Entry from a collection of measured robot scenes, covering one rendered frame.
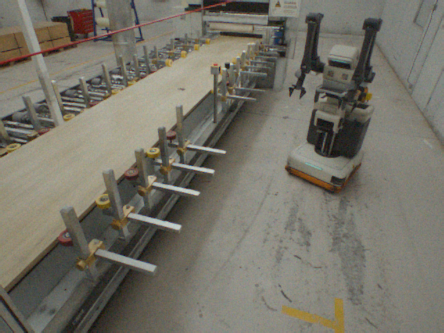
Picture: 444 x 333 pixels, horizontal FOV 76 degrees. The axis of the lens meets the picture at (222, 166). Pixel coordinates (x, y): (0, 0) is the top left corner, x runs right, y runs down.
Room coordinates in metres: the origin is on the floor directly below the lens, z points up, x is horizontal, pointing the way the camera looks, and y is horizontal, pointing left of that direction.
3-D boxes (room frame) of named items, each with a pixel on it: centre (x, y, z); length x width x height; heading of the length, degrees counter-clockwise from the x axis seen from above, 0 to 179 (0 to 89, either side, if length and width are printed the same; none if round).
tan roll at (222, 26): (5.58, -0.32, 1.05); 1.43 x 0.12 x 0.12; 73
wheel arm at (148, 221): (1.03, 0.41, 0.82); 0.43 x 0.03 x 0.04; 73
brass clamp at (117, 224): (1.04, 0.50, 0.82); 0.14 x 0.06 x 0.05; 163
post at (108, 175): (1.02, 0.51, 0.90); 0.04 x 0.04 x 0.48; 73
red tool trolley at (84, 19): (10.19, 4.62, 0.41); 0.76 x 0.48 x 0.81; 170
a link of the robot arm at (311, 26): (2.44, -0.68, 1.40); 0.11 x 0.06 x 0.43; 51
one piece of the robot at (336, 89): (2.43, -0.95, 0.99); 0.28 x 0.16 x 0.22; 50
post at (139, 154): (1.26, 0.43, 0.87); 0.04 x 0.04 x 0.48; 73
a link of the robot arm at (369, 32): (2.17, -1.01, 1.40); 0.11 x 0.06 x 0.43; 50
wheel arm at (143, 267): (0.79, 0.48, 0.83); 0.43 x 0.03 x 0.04; 73
